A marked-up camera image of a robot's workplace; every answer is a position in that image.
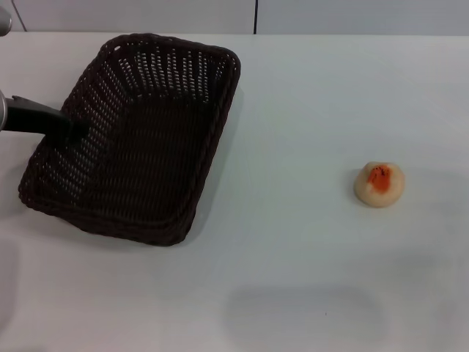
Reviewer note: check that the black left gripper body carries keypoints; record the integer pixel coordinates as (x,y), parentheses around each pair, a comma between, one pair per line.
(33,119)

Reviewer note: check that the cream bun with orange centre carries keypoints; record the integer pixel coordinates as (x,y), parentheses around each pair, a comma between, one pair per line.
(366,192)

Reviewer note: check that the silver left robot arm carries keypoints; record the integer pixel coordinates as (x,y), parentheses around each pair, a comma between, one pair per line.
(3,22)

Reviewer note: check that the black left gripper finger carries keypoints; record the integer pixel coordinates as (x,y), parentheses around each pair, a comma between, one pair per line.
(77,130)

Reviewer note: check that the black woven rectangular basket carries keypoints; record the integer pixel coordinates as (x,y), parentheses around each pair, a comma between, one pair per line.
(154,165)

